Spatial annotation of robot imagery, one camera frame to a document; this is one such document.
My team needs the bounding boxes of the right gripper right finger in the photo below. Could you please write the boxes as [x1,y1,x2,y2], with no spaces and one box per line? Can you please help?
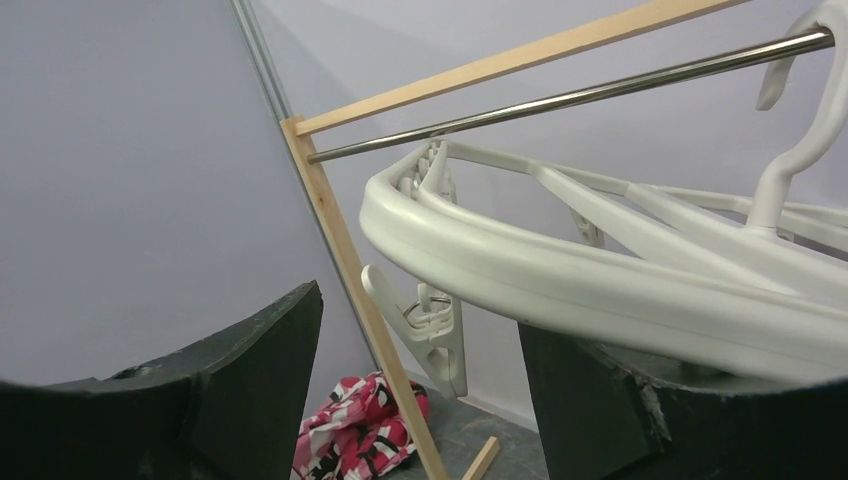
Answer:
[519,325,847,479]

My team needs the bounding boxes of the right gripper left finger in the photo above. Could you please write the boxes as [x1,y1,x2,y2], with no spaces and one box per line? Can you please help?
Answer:
[1,281,324,479]

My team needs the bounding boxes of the white clip hanger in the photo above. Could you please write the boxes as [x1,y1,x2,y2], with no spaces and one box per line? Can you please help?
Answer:
[359,1,847,384]

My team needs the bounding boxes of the wooden hanger stand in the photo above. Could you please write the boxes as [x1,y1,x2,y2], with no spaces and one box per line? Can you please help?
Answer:
[278,0,750,480]

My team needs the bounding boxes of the steel hanging rod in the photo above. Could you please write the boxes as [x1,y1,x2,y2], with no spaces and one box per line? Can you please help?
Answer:
[307,27,835,164]

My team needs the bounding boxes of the pink camouflage cloth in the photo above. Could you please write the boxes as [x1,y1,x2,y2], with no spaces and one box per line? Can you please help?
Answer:
[290,371,417,479]

